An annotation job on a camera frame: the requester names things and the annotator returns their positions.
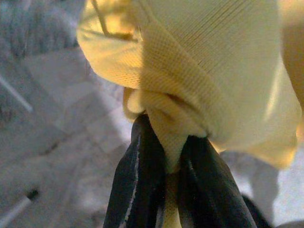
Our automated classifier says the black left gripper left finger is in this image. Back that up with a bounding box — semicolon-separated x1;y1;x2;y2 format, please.
103;114;171;228

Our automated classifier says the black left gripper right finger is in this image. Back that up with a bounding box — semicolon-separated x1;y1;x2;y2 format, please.
177;134;258;228

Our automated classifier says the yellow shirt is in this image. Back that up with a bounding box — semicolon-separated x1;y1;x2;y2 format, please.
76;0;304;228

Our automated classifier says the white plastic folding table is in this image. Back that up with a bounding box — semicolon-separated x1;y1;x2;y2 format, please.
0;189;40;228

